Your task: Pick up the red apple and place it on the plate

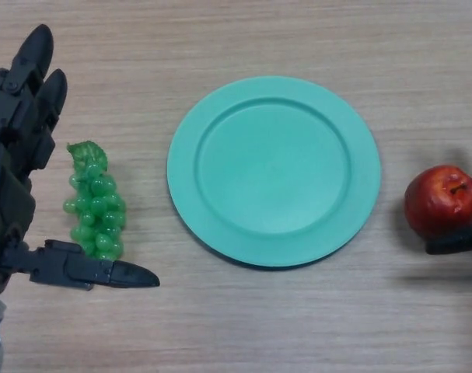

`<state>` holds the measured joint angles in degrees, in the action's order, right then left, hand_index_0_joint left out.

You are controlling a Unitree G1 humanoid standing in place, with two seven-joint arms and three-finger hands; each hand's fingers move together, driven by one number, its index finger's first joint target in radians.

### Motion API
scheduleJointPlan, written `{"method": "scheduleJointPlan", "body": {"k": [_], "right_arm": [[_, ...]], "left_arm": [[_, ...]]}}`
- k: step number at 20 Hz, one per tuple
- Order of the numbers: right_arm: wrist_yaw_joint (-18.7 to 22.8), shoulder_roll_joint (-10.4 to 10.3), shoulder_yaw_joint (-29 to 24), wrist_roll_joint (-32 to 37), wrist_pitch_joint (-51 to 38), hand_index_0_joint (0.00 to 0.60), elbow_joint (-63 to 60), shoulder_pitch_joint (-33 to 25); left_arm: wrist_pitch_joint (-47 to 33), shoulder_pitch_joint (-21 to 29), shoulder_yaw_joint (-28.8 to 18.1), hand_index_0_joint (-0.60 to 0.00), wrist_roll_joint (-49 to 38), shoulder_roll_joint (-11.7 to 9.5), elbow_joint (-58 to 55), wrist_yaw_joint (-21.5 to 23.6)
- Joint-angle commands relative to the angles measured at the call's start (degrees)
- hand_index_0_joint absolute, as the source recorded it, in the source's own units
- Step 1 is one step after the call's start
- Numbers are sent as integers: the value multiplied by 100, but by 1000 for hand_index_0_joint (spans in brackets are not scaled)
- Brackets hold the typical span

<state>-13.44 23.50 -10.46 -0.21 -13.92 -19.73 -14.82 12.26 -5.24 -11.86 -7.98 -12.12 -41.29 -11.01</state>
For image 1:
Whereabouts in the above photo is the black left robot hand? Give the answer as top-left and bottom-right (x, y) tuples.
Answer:
(0, 24), (161, 296)

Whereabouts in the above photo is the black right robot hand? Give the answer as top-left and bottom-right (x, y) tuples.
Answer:
(425, 76), (472, 256)

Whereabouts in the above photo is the red apple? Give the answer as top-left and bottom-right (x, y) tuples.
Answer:
(404, 165), (472, 239)

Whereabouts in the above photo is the green round plate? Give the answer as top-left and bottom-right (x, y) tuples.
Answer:
(166, 75), (382, 269)

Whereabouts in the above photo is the green plastic grape bunch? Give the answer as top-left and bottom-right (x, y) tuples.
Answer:
(62, 141), (127, 260)

